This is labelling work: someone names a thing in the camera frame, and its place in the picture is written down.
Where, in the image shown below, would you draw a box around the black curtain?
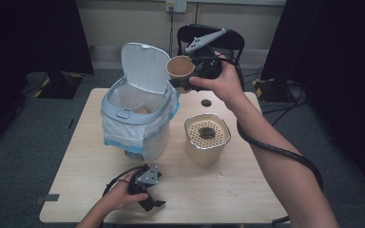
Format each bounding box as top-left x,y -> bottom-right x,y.
260,0 -> 365,200
0,0 -> 95,160

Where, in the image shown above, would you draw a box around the person's left hand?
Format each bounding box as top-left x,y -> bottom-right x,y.
103,170 -> 150,212

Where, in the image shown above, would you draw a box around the white blue plastic bin liner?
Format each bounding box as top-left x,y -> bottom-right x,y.
101,83 -> 182,155

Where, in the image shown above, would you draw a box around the person's right hand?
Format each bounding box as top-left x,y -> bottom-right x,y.
188,51 -> 246,110

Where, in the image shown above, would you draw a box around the black stand base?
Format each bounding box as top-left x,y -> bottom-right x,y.
37,70 -> 85,100
252,77 -> 296,104

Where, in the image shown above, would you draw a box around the white wall socket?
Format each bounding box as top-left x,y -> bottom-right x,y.
165,0 -> 188,13

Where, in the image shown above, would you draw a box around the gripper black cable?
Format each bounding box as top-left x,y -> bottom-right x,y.
102,164 -> 147,198
199,56 -> 325,227

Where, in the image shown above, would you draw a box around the black folding chair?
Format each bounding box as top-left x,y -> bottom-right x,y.
176,23 -> 245,91

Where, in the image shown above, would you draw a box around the brown paper cup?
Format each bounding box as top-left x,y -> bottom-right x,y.
165,55 -> 197,95

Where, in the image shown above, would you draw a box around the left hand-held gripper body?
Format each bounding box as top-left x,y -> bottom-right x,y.
127,163 -> 163,196

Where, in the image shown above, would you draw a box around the black floor cables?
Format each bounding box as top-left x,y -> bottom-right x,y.
241,66 -> 309,127

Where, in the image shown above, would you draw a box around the dark tea residue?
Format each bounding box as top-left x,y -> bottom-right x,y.
199,126 -> 217,141

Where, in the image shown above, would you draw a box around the beige strainer bucket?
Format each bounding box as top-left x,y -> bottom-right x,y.
183,112 -> 232,167

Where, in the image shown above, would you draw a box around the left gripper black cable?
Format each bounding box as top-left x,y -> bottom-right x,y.
102,164 -> 147,198

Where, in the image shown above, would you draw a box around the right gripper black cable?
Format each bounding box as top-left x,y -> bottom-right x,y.
199,56 -> 325,227

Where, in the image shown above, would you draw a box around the grey tape strip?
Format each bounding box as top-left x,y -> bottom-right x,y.
34,193 -> 61,205

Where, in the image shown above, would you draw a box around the black wall socket cable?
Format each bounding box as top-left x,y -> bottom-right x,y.
168,7 -> 176,58

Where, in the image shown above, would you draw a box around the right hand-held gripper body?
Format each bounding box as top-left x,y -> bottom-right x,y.
184,28 -> 227,80

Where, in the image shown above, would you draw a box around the white trash bin grey lid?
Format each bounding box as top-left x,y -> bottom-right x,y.
100,42 -> 180,162

